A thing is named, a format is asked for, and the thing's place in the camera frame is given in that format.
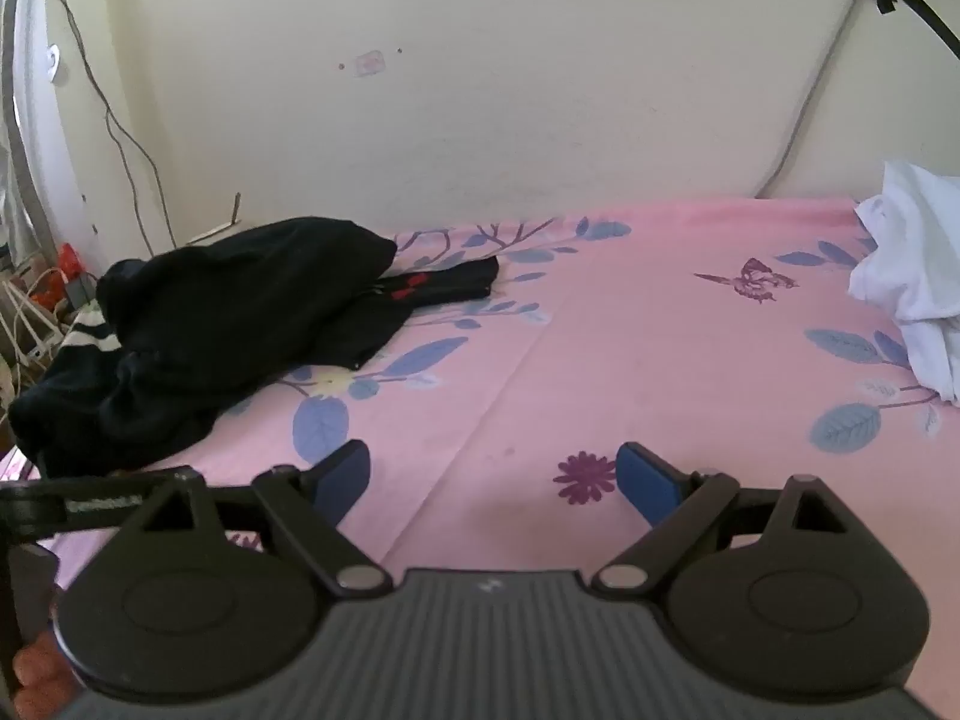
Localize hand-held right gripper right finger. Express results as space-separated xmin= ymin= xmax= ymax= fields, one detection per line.
xmin=591 ymin=443 xmax=865 ymax=595

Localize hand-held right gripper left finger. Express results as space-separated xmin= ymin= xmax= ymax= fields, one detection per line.
xmin=131 ymin=439 xmax=395 ymax=601

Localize black garment with red print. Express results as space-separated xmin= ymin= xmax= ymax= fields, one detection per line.
xmin=97 ymin=216 xmax=501 ymax=395

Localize person's left hand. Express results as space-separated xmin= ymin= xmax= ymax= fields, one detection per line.
xmin=10 ymin=634 xmax=80 ymax=718

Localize plain black garment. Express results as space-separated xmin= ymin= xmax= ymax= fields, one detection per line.
xmin=7 ymin=345 xmax=222 ymax=478

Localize pink floral bedsheet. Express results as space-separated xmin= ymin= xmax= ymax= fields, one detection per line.
xmin=22 ymin=195 xmax=960 ymax=601

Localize black white striped garment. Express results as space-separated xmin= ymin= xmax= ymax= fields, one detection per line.
xmin=58 ymin=300 xmax=125 ymax=358

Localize wooden stick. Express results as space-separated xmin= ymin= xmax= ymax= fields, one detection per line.
xmin=187 ymin=193 xmax=243 ymax=243

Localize white cloth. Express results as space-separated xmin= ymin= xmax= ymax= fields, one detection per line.
xmin=847 ymin=160 xmax=960 ymax=407

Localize grey metal pole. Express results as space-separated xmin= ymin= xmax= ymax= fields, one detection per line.
xmin=4 ymin=0 xmax=55 ymax=260

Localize white cables bundle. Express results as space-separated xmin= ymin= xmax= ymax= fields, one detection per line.
xmin=0 ymin=266 xmax=72 ymax=395

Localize thin dark wall cable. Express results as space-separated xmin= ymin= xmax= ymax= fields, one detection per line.
xmin=41 ymin=0 xmax=177 ymax=256

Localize grey wall cable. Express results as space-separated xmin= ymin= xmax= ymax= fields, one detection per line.
xmin=754 ymin=0 xmax=871 ymax=200

